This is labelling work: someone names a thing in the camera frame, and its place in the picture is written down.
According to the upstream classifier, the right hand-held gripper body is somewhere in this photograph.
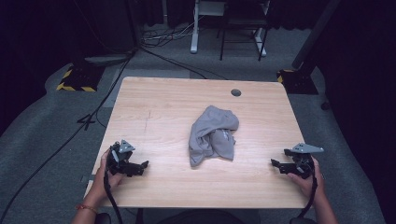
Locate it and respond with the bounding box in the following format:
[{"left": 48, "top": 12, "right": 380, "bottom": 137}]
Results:
[{"left": 283, "top": 142, "right": 325, "bottom": 180}]

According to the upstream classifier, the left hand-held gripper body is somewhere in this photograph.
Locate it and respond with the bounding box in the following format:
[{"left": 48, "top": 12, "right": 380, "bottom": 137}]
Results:
[{"left": 106, "top": 139, "right": 143, "bottom": 178}]

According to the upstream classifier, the person's right hand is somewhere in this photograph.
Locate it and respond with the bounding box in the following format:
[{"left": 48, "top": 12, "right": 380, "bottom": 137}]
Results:
[{"left": 286, "top": 156, "right": 327, "bottom": 202}]

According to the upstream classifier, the person's left hand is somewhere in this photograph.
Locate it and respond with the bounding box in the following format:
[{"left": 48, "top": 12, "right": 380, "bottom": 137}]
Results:
[{"left": 92, "top": 149, "right": 126, "bottom": 201}]

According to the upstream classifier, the black yellow striped stand base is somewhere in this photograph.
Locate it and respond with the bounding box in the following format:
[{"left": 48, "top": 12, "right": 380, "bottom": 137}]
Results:
[
  {"left": 55, "top": 63, "right": 106, "bottom": 93},
  {"left": 276, "top": 68, "right": 319, "bottom": 95}
]

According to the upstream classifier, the dark curtain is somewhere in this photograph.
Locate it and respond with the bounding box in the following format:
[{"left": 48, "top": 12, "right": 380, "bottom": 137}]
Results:
[
  {"left": 0, "top": 0, "right": 138, "bottom": 136},
  {"left": 314, "top": 0, "right": 396, "bottom": 218}
]

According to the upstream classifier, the dark slanted stand pole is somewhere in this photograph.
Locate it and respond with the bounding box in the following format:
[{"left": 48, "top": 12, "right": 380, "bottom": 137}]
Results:
[{"left": 291, "top": 0, "right": 342, "bottom": 70}]

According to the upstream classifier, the black chair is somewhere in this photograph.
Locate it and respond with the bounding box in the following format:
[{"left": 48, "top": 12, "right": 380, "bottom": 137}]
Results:
[{"left": 219, "top": 0, "right": 271, "bottom": 62}]

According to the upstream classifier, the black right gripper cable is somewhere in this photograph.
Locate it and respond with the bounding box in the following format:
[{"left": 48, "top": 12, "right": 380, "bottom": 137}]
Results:
[{"left": 297, "top": 172, "right": 319, "bottom": 219}]

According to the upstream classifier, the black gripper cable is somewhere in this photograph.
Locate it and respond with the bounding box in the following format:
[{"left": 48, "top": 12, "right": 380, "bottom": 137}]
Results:
[
  {"left": 297, "top": 172, "right": 319, "bottom": 219},
  {"left": 103, "top": 167, "right": 124, "bottom": 224}
]

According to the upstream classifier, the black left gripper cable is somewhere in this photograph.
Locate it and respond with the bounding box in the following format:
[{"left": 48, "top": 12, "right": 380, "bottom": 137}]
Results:
[{"left": 103, "top": 167, "right": 124, "bottom": 224}]

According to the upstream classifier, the orange bracelet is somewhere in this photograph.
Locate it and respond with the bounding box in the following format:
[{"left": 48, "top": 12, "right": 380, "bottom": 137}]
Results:
[{"left": 75, "top": 203, "right": 98, "bottom": 216}]

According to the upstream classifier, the long black floor cable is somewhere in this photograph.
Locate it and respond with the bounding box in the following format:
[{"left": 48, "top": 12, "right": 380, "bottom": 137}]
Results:
[{"left": 0, "top": 46, "right": 138, "bottom": 224}]

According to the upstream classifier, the bundle of floor cables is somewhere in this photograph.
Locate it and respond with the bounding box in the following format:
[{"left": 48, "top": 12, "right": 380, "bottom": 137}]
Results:
[{"left": 140, "top": 17, "right": 202, "bottom": 49}]

